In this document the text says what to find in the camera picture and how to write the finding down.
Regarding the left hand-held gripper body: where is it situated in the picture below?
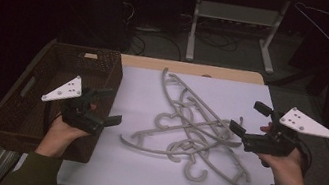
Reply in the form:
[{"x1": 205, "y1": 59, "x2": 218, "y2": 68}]
[{"x1": 36, "y1": 70, "x2": 112, "y2": 137}]

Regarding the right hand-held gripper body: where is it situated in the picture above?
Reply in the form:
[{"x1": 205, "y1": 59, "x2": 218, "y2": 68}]
[{"x1": 241, "y1": 100, "x2": 329, "y2": 167}]

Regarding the grey plastic clothes hanger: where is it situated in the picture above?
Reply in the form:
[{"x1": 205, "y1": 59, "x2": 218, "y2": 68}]
[
  {"x1": 145, "y1": 83, "x2": 265, "y2": 185},
  {"x1": 143, "y1": 66, "x2": 279, "y2": 185},
  {"x1": 117, "y1": 97, "x2": 247, "y2": 170}
]

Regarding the brown woven basket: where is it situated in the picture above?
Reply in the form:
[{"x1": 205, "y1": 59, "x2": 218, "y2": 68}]
[{"x1": 0, "y1": 32, "x2": 127, "y2": 168}]

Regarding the person's left hand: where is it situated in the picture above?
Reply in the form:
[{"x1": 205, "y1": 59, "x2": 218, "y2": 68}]
[{"x1": 35, "y1": 112, "x2": 93, "y2": 163}]

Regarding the person's right hand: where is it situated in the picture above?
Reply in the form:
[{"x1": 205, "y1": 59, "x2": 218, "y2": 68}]
[{"x1": 253, "y1": 142, "x2": 313, "y2": 185}]

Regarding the white power strip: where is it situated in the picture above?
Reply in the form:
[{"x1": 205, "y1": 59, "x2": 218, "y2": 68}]
[{"x1": 135, "y1": 25, "x2": 162, "y2": 35}]

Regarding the white metal rack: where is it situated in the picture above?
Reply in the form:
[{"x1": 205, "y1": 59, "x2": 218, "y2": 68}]
[{"x1": 171, "y1": 0, "x2": 292, "y2": 77}]

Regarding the black floor cable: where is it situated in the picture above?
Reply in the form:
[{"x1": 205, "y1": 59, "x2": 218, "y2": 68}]
[
  {"x1": 127, "y1": 28, "x2": 186, "y2": 63},
  {"x1": 194, "y1": 29, "x2": 241, "y2": 54}
]

